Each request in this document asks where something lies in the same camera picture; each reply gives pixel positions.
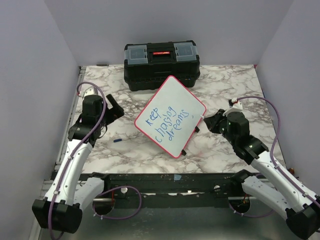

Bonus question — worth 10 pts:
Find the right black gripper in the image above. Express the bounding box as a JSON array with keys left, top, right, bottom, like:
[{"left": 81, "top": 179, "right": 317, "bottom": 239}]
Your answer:
[{"left": 205, "top": 108, "right": 238, "bottom": 145}]

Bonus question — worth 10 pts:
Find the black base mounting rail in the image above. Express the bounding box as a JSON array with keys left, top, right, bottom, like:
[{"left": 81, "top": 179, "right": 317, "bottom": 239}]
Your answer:
[{"left": 82, "top": 172, "right": 276, "bottom": 208}]

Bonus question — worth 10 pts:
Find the aluminium frame rail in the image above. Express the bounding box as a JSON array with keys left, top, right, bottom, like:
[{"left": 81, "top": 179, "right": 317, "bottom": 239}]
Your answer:
[{"left": 38, "top": 65, "right": 87, "bottom": 200}]

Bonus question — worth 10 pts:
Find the pink framed whiteboard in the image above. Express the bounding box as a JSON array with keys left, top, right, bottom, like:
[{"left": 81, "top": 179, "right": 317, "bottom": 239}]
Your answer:
[{"left": 134, "top": 75, "right": 207, "bottom": 158}]

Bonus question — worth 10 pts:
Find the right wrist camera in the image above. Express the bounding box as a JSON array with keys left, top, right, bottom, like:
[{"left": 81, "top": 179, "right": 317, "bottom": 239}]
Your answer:
[{"left": 222, "top": 98, "right": 243, "bottom": 117}]

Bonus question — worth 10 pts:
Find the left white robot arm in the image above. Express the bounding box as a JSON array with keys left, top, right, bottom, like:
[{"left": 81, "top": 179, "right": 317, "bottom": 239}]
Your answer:
[{"left": 32, "top": 94, "right": 124, "bottom": 234}]

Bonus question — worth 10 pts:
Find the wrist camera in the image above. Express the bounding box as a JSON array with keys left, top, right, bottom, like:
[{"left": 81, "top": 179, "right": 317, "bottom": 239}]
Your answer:
[
  {"left": 222, "top": 98, "right": 243, "bottom": 117},
  {"left": 77, "top": 86, "right": 99, "bottom": 99}
]

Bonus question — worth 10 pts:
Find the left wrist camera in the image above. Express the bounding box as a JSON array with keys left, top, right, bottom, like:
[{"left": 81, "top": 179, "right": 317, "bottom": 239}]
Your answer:
[{"left": 77, "top": 86, "right": 99, "bottom": 99}]

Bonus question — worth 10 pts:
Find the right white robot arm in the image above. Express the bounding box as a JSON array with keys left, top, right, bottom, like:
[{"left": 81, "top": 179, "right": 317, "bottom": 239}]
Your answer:
[{"left": 203, "top": 109, "right": 320, "bottom": 240}]

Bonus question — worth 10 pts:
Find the black plastic toolbox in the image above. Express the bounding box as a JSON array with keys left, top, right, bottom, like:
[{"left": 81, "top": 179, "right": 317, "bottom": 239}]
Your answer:
[{"left": 124, "top": 40, "right": 201, "bottom": 92}]

